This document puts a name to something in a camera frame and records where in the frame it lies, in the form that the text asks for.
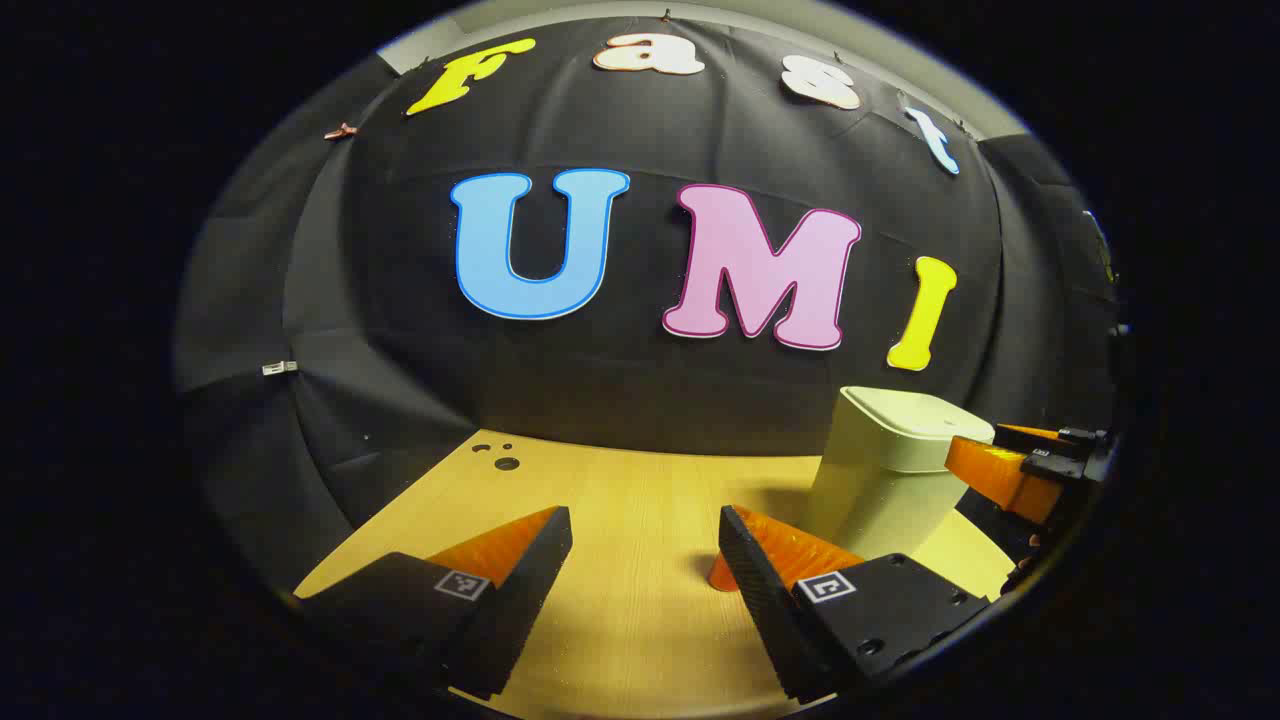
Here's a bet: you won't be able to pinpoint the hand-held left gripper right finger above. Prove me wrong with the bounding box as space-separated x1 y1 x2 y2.
718 505 991 706

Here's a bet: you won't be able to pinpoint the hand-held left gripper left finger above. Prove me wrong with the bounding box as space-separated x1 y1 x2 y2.
300 505 574 701

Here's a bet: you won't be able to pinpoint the pale green desktop garbage bin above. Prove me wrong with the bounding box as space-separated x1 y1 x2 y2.
800 386 996 561

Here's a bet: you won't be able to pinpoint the wooden desktop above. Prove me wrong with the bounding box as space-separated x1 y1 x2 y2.
293 430 1016 720

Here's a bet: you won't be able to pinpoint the black backdrop cloth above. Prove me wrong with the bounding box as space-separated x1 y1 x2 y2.
175 15 1121 591

